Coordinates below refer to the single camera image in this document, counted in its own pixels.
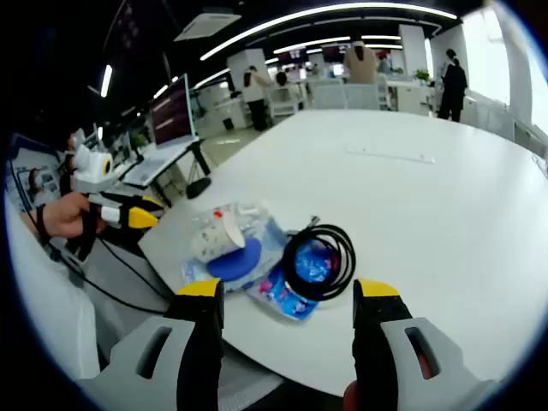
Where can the person's left hand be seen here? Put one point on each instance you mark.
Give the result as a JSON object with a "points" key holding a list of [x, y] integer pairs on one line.
{"points": [[64, 218]]}

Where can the ceiling air conditioner vent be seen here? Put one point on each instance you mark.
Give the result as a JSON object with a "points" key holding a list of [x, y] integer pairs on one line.
{"points": [[207, 25]]}

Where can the white standing desk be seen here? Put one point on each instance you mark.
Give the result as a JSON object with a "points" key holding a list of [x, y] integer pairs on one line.
{"points": [[145, 169]]}

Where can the clear plastic bag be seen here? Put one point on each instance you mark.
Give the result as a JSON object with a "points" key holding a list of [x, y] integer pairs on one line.
{"points": [[233, 263]]}

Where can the white table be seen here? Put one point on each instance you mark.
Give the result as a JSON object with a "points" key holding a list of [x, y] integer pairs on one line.
{"points": [[385, 205]]}

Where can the green potted plant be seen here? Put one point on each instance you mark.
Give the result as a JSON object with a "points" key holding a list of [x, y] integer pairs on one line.
{"points": [[421, 75]]}

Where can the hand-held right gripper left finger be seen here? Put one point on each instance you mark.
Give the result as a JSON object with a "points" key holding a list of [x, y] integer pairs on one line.
{"points": [[201, 342]]}

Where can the long ceiling light strip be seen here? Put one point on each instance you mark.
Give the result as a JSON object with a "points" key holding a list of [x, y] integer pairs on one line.
{"points": [[299, 17]]}

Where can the white tube lamp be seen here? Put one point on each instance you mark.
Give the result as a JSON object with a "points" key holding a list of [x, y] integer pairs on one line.
{"points": [[106, 80]]}

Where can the blue pink tissue packet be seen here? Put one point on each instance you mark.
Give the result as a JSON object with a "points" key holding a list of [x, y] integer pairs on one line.
{"points": [[291, 301]]}

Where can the clear plastic water bottle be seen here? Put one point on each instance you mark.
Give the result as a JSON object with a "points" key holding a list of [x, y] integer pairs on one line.
{"points": [[252, 214]]}

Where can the white printed paper cup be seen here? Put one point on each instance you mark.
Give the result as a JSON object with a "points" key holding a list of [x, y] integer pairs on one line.
{"points": [[210, 244]]}

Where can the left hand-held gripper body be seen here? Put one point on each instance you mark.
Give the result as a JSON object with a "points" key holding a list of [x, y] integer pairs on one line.
{"points": [[92, 171]]}

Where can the blue white display board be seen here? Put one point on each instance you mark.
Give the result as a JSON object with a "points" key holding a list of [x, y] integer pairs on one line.
{"points": [[30, 175]]}

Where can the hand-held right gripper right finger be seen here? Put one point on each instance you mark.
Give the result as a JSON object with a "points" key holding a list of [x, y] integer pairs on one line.
{"points": [[377, 342]]}

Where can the computer monitor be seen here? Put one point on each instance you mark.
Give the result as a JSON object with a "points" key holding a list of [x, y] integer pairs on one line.
{"points": [[171, 115]]}

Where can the black wristband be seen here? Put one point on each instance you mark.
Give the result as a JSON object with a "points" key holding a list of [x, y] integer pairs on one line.
{"points": [[40, 220]]}

